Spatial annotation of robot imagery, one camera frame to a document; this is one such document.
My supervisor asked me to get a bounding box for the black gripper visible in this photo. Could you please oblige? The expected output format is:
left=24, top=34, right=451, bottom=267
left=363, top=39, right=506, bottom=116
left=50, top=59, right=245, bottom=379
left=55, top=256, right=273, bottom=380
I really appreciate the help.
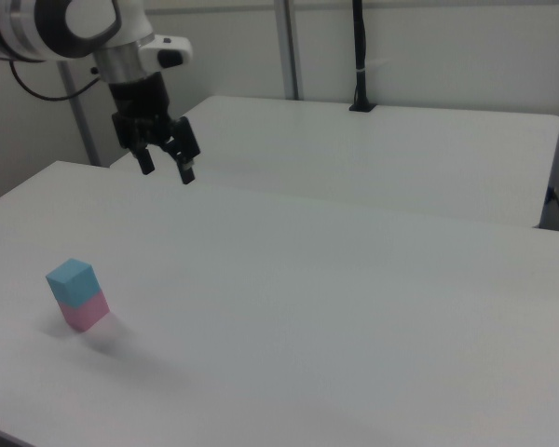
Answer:
left=107, top=71, right=202, bottom=186

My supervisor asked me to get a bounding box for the blue cube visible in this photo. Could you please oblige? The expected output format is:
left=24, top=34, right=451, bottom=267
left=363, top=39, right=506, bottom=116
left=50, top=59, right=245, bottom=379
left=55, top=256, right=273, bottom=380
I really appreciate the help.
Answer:
left=45, top=258, right=99, bottom=310

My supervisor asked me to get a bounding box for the pink cube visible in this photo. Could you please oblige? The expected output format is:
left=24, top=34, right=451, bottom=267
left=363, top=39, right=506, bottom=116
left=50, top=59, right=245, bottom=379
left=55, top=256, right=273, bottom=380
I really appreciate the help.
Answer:
left=57, top=290, right=111, bottom=333

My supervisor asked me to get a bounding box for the grey partition frame post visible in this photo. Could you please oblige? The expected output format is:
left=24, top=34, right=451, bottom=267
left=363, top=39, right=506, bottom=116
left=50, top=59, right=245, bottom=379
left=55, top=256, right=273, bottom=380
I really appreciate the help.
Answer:
left=274, top=0, right=305, bottom=101
left=55, top=60, right=104, bottom=168

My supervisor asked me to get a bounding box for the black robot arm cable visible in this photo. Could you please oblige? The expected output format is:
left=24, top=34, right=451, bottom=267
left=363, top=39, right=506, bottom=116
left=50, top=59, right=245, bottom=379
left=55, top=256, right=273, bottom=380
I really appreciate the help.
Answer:
left=7, top=59, right=100, bottom=102

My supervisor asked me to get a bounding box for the black camera stand pole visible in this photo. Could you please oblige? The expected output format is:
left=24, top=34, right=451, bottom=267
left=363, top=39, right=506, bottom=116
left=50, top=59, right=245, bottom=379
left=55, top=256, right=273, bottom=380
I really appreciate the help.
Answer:
left=348, top=0, right=378, bottom=114

